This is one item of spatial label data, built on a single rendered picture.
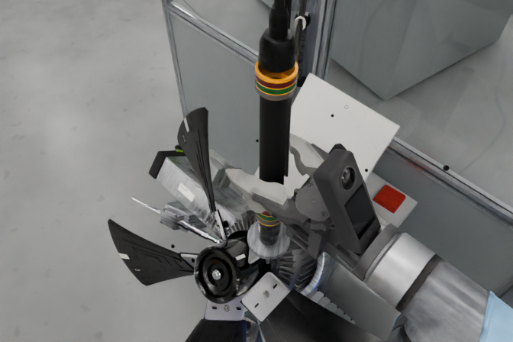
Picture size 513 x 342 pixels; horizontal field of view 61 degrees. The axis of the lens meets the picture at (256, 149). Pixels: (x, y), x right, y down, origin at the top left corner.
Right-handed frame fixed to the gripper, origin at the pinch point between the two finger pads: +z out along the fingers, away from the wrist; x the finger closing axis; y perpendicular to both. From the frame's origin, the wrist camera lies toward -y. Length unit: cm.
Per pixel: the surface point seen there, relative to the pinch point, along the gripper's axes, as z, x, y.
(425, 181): -8, 70, 71
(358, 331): -21, 7, 45
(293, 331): -11.8, -1.6, 45.6
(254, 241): -1.9, -2.5, 19.6
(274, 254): -5.8, -1.9, 19.6
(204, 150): 23.1, 8.3, 27.0
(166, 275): 23, -9, 62
